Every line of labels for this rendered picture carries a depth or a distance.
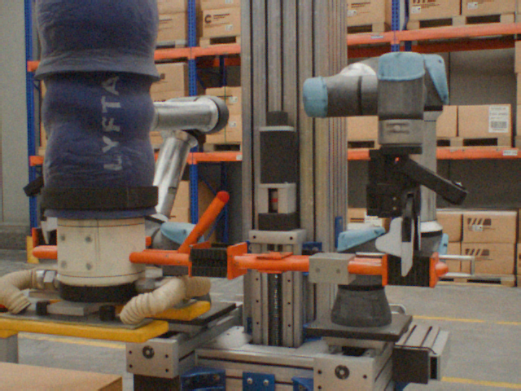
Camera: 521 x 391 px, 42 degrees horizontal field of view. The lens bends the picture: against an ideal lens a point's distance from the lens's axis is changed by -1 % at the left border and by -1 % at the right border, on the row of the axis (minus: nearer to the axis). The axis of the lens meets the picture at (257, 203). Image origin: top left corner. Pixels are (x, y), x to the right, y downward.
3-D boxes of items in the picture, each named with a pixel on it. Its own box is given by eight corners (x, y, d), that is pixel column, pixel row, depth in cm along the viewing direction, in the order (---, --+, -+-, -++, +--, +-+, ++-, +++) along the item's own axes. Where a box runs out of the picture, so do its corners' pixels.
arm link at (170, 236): (186, 276, 177) (186, 225, 176) (148, 272, 185) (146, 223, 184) (213, 270, 187) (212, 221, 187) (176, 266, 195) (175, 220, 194)
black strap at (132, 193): (15, 208, 126) (15, 187, 125) (87, 203, 147) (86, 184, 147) (120, 210, 118) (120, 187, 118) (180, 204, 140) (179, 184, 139)
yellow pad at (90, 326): (-17, 328, 126) (-18, 302, 126) (19, 318, 135) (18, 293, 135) (142, 344, 114) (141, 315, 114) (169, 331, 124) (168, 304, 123)
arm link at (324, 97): (341, 58, 167) (299, 68, 121) (386, 55, 164) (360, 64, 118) (343, 104, 170) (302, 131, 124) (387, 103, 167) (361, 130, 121)
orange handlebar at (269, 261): (-16, 260, 139) (-16, 242, 139) (71, 243, 168) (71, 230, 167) (446, 283, 107) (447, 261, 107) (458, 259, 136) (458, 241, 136)
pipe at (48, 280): (-10, 308, 127) (-11, 278, 127) (68, 286, 151) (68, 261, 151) (147, 321, 116) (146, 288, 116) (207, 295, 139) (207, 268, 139)
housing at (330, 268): (308, 283, 115) (307, 257, 115) (317, 277, 122) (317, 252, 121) (348, 285, 113) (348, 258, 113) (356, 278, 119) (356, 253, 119)
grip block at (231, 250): (186, 278, 121) (186, 245, 121) (208, 270, 131) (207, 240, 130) (229, 280, 118) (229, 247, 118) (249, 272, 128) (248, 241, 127)
